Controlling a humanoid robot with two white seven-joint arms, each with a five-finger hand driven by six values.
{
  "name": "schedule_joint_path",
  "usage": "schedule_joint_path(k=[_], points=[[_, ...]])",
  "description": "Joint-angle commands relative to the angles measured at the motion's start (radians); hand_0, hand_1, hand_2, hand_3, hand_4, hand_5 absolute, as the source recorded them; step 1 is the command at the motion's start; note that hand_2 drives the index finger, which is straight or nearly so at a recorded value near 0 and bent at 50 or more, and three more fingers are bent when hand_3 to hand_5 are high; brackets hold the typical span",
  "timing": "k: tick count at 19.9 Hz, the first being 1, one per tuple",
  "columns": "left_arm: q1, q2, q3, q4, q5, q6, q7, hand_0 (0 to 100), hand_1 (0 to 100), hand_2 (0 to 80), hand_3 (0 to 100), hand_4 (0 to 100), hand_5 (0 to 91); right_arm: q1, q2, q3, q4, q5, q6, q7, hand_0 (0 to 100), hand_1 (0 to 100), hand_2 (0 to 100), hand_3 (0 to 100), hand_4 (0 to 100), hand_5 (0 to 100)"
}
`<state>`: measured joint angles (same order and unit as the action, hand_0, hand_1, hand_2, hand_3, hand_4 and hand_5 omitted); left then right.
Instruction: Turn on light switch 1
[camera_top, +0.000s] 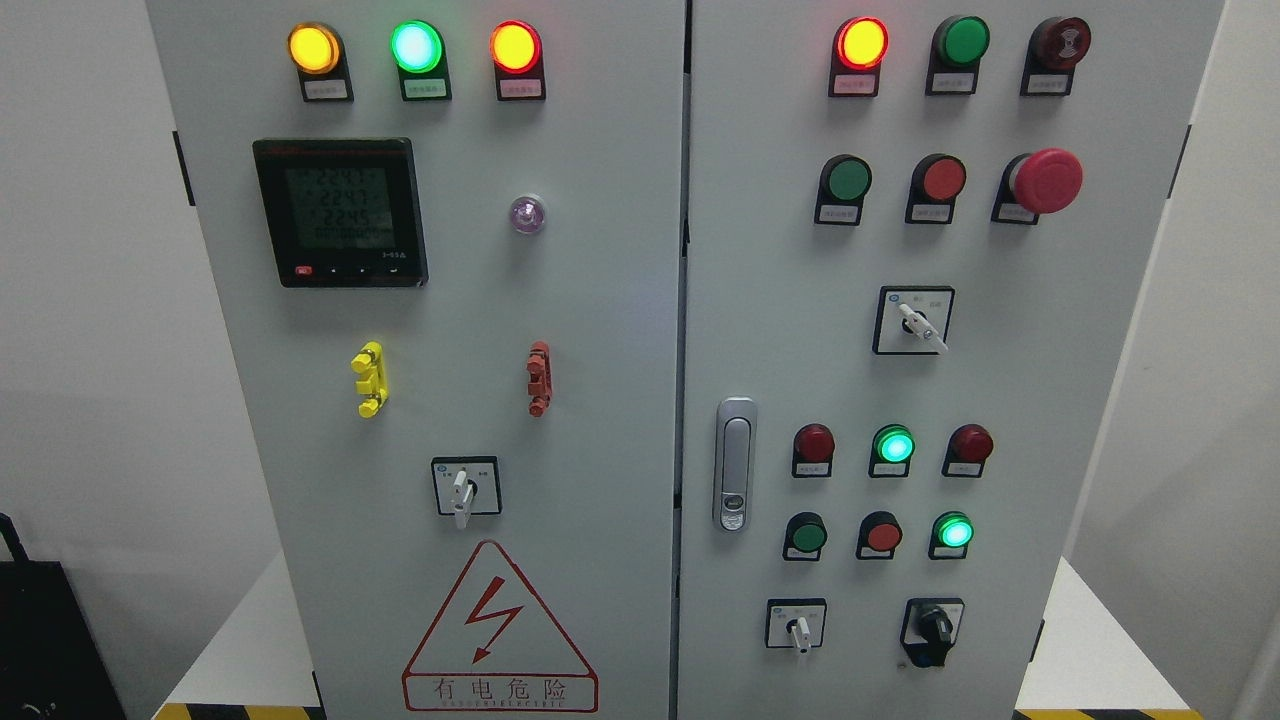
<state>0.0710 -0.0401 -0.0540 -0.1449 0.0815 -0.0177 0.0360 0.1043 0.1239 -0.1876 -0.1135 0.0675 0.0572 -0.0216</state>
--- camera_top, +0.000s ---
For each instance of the white rotary switch door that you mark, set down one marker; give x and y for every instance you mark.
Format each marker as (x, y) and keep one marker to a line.
(466, 486)

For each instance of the red plastic clip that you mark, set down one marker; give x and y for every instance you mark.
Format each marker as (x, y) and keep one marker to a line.
(540, 386)

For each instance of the clear round light bulb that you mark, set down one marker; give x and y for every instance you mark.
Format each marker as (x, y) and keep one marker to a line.
(527, 214)

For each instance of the dark red indicator left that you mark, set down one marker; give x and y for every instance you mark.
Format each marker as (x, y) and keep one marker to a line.
(814, 452)

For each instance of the dark red indicator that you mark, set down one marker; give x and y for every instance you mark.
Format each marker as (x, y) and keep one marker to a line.
(968, 450)
(814, 452)

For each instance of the grey left cabinet door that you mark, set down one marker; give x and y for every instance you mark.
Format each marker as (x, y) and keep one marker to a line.
(587, 488)

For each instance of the grey cabinet door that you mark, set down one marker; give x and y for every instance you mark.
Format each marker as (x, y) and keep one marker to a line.
(587, 488)
(783, 310)

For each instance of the green push button lower row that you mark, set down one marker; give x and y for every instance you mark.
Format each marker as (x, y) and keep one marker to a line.
(804, 538)

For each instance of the lit green indicator middle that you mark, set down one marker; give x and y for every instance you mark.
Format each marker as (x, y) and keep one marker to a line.
(891, 451)

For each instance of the yellow plastic clip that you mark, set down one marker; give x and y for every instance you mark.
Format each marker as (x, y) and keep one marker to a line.
(368, 365)

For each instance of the green push button second row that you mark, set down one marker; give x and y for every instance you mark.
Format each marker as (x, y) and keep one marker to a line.
(843, 183)

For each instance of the red push button lower row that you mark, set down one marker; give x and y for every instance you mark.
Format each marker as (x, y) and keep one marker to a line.
(879, 536)

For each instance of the grey right cabinet door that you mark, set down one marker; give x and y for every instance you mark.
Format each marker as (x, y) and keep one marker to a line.
(783, 310)

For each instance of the red electric hazard warning sign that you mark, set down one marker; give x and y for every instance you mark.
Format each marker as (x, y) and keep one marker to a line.
(495, 646)

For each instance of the black digital power meter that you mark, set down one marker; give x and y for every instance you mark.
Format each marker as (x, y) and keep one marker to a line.
(342, 212)

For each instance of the red-rimmed indicator light left door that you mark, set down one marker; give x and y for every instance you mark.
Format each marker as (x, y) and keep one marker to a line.
(515, 47)

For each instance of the dark red indicator right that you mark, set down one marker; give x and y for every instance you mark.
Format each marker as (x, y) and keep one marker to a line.
(968, 450)

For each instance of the red push button second row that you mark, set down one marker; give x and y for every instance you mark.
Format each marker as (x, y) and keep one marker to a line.
(934, 185)

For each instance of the lit green indicator lower row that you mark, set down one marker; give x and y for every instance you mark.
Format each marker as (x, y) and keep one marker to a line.
(951, 534)

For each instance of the green indicator light top left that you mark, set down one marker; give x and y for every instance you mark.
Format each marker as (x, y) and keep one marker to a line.
(421, 61)

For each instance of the red lit indicator right door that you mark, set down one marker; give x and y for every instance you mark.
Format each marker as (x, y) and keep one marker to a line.
(858, 50)

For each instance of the black rotary selector knob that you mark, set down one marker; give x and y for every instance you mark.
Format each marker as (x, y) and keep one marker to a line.
(929, 629)

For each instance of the red emergency stop button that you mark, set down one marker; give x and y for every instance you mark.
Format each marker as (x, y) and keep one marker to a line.
(1037, 183)

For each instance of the yellow indicator light top left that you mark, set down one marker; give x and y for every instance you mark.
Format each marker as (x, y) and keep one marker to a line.
(319, 56)

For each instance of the green push button top row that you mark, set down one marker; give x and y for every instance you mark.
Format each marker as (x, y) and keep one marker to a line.
(957, 47)

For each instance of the white platform with hazard stripe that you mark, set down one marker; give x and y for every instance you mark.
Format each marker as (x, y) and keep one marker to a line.
(1086, 666)

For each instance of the dark red buzzer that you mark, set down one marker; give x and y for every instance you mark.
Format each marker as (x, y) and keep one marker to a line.
(1055, 47)

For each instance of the black bag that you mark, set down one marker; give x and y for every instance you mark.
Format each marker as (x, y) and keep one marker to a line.
(50, 666)

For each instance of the silver door latch handle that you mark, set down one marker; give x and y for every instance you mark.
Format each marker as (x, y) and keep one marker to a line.
(735, 425)

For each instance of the white rotary switch upper right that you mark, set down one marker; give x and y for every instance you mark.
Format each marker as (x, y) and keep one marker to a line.
(913, 320)

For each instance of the white rotary switch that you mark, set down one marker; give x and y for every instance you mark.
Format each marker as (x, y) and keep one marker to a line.
(913, 320)
(795, 624)

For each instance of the white rotary switch lower right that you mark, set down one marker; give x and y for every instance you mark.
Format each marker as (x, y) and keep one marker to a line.
(795, 624)

